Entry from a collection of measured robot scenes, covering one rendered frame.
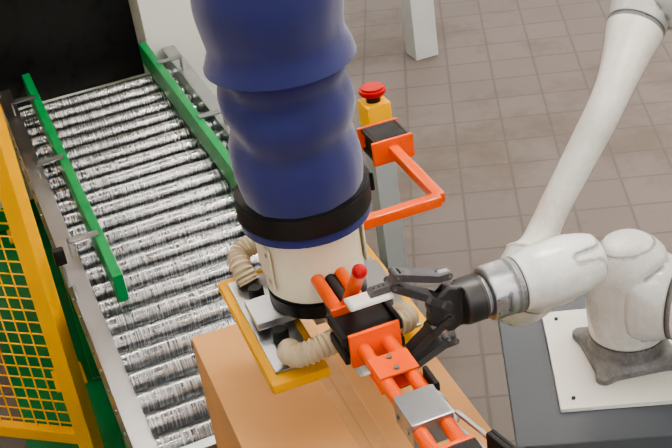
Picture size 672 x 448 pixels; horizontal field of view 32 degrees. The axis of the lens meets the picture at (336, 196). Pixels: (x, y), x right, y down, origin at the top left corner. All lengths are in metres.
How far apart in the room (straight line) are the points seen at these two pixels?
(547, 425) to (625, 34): 0.78
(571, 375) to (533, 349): 0.12
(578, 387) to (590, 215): 2.02
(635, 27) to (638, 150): 2.76
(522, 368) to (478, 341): 1.31
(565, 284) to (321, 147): 0.43
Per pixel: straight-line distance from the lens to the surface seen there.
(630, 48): 2.04
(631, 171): 4.65
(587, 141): 2.02
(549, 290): 1.85
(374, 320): 1.79
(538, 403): 2.39
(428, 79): 5.50
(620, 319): 2.36
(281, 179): 1.82
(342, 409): 2.12
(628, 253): 2.31
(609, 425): 2.35
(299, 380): 1.92
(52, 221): 3.64
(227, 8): 1.70
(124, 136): 4.16
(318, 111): 1.78
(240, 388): 2.21
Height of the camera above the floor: 2.31
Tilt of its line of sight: 30 degrees down
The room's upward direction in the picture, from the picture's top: 9 degrees counter-clockwise
